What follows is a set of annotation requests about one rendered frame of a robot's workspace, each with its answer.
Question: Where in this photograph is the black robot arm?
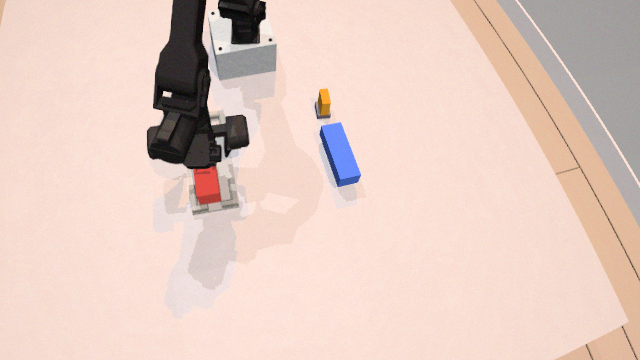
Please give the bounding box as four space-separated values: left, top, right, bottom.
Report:
149 0 266 169

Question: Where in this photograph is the red bar with rectangular socket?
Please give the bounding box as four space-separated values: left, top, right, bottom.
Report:
193 166 221 204

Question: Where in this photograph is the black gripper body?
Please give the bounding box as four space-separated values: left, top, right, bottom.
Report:
147 114 250 160

